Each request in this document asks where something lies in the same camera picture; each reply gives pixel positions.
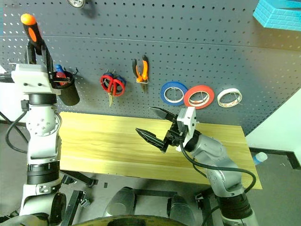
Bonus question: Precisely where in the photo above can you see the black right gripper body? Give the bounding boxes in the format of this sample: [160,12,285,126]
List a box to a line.
[165,114,186,147]

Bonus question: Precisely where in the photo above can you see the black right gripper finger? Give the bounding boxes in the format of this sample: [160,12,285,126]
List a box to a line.
[135,128,170,154]
[148,106,178,123]

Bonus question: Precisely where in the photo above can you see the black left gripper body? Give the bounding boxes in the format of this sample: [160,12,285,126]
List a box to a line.
[48,70,56,89]

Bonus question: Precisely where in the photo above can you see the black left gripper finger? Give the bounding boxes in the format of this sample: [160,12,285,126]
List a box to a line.
[25,42,37,65]
[40,43,56,79]

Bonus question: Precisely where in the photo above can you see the orange and black screwdriver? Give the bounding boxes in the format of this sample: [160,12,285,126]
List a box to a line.
[20,13,45,57]

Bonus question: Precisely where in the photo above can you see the orange and black pliers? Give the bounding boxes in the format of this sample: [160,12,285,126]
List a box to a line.
[131,54,150,93]

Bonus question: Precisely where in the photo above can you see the red handled scissors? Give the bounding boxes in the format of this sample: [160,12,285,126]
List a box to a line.
[100,73,126,97]

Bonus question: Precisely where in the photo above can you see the blue tape roll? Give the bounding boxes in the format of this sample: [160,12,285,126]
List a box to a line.
[160,81,189,107]

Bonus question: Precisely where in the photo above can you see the red tape roll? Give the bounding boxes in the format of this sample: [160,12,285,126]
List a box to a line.
[183,84,215,110]

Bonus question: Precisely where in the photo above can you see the grey perforated pegboard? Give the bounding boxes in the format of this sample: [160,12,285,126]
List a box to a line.
[0,0,301,137]

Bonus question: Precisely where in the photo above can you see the white tape roll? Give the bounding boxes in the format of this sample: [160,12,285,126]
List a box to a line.
[216,88,243,108]

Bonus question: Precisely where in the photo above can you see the dark brown cup holder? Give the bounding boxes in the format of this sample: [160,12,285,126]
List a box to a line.
[52,68,81,106]

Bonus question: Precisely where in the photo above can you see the silver round disc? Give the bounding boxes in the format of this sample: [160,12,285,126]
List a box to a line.
[67,0,86,9]

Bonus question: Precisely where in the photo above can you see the grey rounded housing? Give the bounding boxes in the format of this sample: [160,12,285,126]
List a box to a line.
[103,186,137,218]
[167,194,196,221]

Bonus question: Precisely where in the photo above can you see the dark rounded rim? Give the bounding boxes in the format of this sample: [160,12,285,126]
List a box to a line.
[77,214,189,226]

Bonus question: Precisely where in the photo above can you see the clear plastic bottle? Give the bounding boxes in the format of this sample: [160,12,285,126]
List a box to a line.
[253,152,269,165]

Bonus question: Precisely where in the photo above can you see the black baseboard strip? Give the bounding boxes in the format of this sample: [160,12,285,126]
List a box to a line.
[249,147,301,170]

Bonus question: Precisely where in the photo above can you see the blue brick-pattern foam block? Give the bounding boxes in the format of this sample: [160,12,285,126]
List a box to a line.
[253,0,301,31]

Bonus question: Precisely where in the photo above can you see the blue and red tool handle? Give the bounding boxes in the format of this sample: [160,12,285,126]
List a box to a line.
[55,64,68,86]

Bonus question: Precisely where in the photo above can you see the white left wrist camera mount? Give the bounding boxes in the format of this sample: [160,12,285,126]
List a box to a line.
[11,63,58,95]

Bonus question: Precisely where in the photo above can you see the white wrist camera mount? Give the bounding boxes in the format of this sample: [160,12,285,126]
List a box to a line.
[176,106,200,151]
[11,63,58,95]

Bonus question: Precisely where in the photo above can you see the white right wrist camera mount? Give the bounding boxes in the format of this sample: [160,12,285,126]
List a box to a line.
[176,106,200,151]

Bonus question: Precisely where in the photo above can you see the blue handled scissors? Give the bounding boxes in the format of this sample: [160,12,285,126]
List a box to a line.
[104,73,127,108]

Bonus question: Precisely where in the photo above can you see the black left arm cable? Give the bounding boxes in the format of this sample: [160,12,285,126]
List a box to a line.
[4,100,31,155]

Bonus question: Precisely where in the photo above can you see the black metal table frame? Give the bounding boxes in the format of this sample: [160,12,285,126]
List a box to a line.
[60,169,219,226]

